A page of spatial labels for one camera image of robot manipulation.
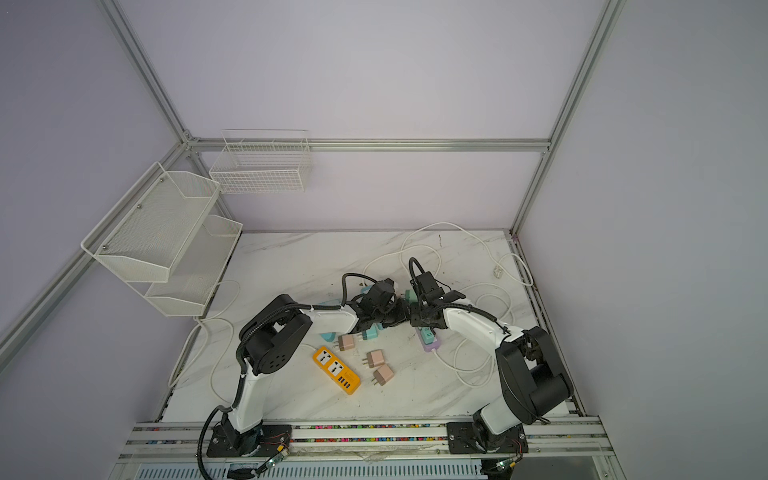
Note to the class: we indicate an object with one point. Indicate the white mesh shelf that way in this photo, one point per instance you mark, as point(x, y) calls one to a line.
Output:
point(144, 237)
point(194, 280)

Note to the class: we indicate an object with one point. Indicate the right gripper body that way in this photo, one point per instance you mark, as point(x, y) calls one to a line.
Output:
point(417, 316)

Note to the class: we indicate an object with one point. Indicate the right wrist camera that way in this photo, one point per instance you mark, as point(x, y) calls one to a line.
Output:
point(417, 273)

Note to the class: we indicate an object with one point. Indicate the teal charger on purple strip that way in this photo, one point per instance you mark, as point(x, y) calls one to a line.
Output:
point(426, 335)

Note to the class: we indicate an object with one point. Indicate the orange power strip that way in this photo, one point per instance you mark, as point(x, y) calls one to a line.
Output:
point(343, 376)

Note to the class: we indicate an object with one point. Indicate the lower white mesh shelf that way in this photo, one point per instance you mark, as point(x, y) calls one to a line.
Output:
point(194, 280)

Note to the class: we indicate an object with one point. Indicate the pink charger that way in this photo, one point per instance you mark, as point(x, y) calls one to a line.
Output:
point(383, 375)
point(374, 358)
point(346, 342)

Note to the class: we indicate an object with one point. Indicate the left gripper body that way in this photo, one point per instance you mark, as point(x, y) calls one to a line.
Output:
point(394, 315)

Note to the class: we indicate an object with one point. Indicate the mint charger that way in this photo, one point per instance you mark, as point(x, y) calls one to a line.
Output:
point(372, 332)

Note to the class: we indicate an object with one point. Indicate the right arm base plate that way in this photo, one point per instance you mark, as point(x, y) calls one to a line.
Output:
point(474, 438)

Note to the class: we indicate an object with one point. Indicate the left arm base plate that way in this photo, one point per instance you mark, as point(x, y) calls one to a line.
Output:
point(263, 441)

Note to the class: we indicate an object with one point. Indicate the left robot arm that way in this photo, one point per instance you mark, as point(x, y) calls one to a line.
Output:
point(270, 339)

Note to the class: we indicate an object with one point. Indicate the purple power strip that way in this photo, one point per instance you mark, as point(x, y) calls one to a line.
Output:
point(429, 348)

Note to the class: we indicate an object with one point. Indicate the upper white mesh shelf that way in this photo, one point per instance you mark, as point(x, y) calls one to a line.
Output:
point(144, 237)

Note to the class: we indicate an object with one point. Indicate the white wire basket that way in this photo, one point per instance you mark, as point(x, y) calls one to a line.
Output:
point(260, 161)

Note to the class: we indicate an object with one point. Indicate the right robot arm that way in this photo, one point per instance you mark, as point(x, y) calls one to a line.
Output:
point(533, 379)

